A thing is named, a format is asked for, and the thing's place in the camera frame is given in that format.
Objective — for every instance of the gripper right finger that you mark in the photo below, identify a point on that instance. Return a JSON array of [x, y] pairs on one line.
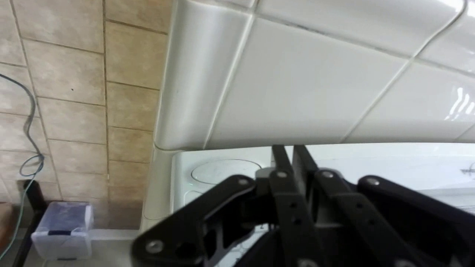
[[408, 218]]

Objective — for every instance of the clear plastic container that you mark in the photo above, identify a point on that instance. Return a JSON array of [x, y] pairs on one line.
[[63, 233]]

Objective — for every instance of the black metal frame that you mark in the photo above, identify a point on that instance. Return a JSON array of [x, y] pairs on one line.
[[35, 196]]

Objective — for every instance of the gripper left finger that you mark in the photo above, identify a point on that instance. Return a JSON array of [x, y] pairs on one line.
[[185, 222]]

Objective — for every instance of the white microwave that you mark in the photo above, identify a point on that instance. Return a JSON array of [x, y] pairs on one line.
[[371, 163]]

